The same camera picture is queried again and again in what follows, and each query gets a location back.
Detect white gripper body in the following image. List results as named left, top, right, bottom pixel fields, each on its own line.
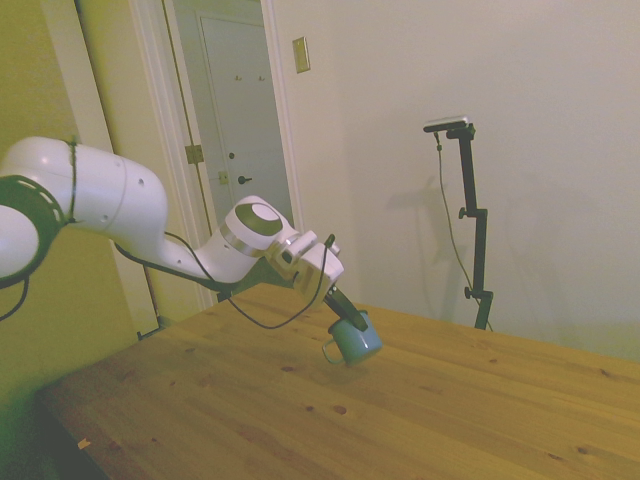
left=291, top=242, right=347, bottom=308

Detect teal enamel mug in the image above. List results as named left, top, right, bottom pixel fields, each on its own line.
left=321, top=309, right=385, bottom=367

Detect white panel door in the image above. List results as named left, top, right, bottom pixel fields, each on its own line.
left=198, top=13, right=296, bottom=236

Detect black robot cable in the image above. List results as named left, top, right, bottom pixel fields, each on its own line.
left=112, top=232, right=337, bottom=331

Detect black camera stand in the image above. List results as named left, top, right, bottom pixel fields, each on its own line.
left=444, top=124, right=496, bottom=332
left=432, top=130, right=495, bottom=333

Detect white door frame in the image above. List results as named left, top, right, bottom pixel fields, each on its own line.
left=128, top=0, right=307, bottom=321

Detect grey camera on stand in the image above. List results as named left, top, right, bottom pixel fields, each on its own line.
left=422, top=114, right=473, bottom=135

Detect beige light switch plate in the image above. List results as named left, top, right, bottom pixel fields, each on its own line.
left=291, top=35, right=312, bottom=75

